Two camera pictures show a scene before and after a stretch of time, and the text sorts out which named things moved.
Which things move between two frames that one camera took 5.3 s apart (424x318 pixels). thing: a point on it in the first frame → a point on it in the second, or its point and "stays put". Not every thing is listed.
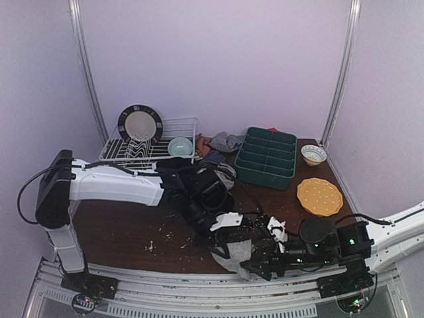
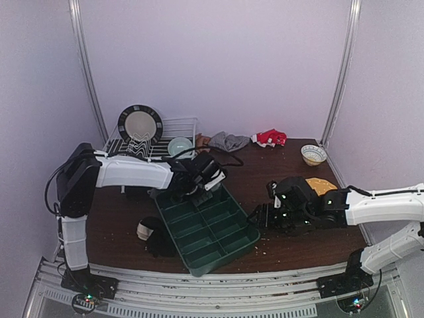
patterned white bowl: x=313 y=155 stays put
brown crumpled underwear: x=202 y=146 stays put
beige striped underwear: x=226 y=173 → x=143 y=232
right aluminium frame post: x=344 y=69 stays put
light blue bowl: x=180 y=147 stays put
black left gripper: x=226 y=238 → x=197 y=194
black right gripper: x=268 y=260 → x=268 y=218
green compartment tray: x=267 y=158 → x=210 y=233
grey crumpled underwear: x=225 y=142 stays put
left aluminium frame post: x=77 y=28 stays put
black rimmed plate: x=140 y=120 stays put
